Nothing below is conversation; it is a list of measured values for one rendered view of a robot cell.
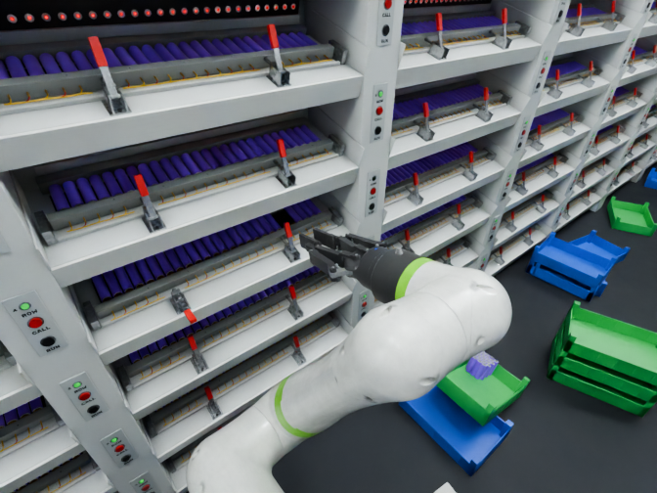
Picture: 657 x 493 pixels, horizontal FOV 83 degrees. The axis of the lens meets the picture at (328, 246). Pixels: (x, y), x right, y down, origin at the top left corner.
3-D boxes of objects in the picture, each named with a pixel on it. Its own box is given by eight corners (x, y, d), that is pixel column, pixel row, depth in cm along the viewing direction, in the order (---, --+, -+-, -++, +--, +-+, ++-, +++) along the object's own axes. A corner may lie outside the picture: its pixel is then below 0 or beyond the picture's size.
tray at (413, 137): (514, 124, 123) (539, 84, 112) (383, 172, 92) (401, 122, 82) (467, 94, 132) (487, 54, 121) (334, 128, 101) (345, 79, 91)
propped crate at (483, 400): (471, 360, 147) (481, 343, 144) (520, 396, 134) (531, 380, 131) (430, 380, 126) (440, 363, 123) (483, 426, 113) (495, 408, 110)
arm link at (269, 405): (277, 460, 76) (244, 409, 79) (322, 419, 83) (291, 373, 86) (303, 455, 62) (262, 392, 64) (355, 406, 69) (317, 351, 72)
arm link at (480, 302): (522, 345, 50) (535, 273, 46) (466, 389, 44) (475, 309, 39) (438, 304, 61) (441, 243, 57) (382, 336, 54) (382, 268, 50)
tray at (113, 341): (351, 247, 99) (360, 223, 92) (105, 366, 69) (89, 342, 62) (309, 201, 108) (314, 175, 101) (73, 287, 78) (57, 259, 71)
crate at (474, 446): (506, 436, 122) (514, 423, 118) (470, 477, 112) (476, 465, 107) (434, 374, 141) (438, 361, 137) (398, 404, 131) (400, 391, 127)
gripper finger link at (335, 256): (364, 273, 65) (359, 277, 65) (319, 258, 73) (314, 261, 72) (362, 253, 64) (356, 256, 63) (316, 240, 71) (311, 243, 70)
